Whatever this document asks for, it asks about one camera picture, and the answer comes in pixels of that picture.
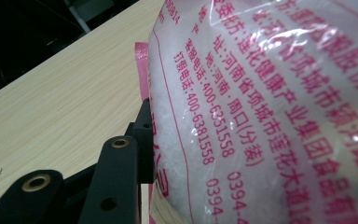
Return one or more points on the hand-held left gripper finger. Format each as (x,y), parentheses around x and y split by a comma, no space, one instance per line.
(144,146)

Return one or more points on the clear plastic bag red print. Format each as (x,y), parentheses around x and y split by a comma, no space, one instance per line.
(261,109)

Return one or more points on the pale metal stand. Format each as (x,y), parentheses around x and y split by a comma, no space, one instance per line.
(80,19)

